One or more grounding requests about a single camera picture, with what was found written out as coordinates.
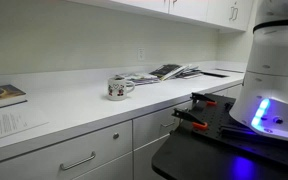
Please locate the white wall outlet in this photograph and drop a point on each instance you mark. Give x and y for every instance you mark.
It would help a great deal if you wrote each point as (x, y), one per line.
(141, 54)

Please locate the stack of dark magazines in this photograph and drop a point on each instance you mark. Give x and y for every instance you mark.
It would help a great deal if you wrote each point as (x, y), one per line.
(191, 72)

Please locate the white upper wall cabinet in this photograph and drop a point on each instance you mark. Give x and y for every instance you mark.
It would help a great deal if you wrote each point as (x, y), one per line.
(190, 10)

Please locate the flat pale magazine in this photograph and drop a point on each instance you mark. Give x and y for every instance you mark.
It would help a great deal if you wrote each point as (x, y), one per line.
(144, 79)

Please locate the black robot cart top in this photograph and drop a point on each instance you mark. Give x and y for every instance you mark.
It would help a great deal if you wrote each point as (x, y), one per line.
(190, 156)

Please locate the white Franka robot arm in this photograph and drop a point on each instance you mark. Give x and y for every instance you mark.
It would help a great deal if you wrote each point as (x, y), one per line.
(274, 66)

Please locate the printed white paper sheet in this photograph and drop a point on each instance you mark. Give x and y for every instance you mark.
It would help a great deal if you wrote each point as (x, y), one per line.
(7, 124)

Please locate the narrow white drawer front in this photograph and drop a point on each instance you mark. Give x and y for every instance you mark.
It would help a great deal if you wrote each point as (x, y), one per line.
(150, 128)

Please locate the wide white drawer front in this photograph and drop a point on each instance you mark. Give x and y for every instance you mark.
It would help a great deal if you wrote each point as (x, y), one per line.
(34, 160)

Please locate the round silver drawer lock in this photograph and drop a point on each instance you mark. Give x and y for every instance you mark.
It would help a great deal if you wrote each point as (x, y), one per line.
(116, 136)

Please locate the white mug with cartoon print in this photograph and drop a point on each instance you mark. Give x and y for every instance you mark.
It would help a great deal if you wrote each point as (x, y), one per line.
(116, 90)

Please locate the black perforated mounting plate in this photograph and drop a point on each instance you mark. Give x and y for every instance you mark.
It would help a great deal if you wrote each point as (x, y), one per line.
(217, 116)

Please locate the book with blue gold cover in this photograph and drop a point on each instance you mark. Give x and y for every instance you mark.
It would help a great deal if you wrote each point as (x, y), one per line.
(0, 95)

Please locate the black cover magazine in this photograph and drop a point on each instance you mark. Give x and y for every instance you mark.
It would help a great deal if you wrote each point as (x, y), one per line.
(167, 70)

